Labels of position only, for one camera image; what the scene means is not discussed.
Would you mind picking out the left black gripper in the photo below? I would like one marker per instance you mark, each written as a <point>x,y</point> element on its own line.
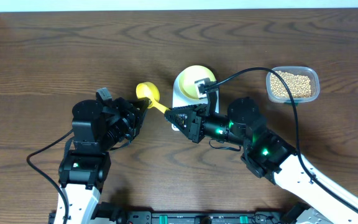
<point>125,108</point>

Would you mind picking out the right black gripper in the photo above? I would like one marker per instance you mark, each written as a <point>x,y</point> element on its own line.
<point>195,122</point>

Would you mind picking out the yellow plastic measuring scoop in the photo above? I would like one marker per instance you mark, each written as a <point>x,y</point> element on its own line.
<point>150,91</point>

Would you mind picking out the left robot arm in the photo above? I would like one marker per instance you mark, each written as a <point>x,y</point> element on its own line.
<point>98,125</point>

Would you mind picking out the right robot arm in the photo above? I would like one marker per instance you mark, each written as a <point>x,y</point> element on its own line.
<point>266,154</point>

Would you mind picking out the white digital kitchen scale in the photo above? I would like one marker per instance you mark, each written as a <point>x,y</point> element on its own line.
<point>179,99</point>

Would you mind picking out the pale yellow bowl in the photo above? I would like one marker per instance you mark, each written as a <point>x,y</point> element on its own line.
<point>188,77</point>

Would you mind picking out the green tape strip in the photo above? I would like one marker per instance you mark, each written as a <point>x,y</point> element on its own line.
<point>291,103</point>

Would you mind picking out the soybeans in container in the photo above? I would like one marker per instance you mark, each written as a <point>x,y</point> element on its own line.
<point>299,85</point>

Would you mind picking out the clear plastic container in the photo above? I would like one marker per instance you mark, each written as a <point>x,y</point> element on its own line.
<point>309,72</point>

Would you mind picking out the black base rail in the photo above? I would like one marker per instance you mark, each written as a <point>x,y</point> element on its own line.
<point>143,217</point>

